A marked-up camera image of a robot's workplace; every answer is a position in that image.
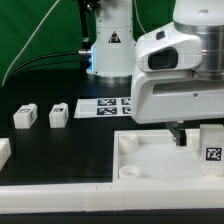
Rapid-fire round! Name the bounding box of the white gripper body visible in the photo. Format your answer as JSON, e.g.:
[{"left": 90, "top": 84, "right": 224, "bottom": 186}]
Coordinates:
[{"left": 131, "top": 66, "right": 224, "bottom": 124}]

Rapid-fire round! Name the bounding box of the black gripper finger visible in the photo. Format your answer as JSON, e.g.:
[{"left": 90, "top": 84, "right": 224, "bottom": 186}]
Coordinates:
[{"left": 166, "top": 122, "right": 187, "bottom": 147}]

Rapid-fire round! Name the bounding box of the white square tabletop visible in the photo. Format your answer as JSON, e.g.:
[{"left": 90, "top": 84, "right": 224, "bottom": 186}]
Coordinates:
[{"left": 112, "top": 128, "right": 224, "bottom": 183}]

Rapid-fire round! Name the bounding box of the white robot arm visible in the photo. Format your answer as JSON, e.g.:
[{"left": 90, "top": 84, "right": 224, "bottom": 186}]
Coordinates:
[{"left": 84, "top": 0, "right": 224, "bottom": 144}]

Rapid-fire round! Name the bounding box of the white sheet with tags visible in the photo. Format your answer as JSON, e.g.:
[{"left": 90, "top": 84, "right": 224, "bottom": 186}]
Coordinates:
[{"left": 74, "top": 97, "right": 131, "bottom": 118}]

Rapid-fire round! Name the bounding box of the white L-shaped fence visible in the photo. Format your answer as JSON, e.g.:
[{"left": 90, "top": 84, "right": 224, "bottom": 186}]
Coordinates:
[{"left": 0, "top": 176, "right": 224, "bottom": 214}]

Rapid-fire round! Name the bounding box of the green backdrop curtain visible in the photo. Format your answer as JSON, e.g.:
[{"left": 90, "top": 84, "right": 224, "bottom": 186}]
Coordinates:
[{"left": 0, "top": 0, "right": 175, "bottom": 86}]

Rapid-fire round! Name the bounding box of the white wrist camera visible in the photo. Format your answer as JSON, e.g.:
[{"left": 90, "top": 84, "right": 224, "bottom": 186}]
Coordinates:
[{"left": 135, "top": 22, "right": 202, "bottom": 72}]

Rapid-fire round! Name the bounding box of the black cable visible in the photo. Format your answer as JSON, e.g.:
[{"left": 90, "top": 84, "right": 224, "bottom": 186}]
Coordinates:
[{"left": 6, "top": 0, "right": 93, "bottom": 81}]

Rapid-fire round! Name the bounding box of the white cable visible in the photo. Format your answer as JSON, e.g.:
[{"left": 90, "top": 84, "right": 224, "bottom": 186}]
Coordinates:
[{"left": 0, "top": 0, "right": 63, "bottom": 88}]

